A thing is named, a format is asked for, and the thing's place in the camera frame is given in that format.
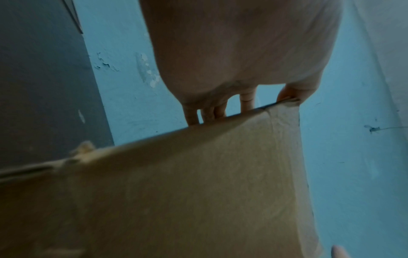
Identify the person's right hand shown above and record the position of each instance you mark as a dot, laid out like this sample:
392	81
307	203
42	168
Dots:
338	253

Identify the person's left hand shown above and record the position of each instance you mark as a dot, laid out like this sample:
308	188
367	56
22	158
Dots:
242	45

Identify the brown cardboard box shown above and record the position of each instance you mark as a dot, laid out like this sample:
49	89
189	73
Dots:
175	191

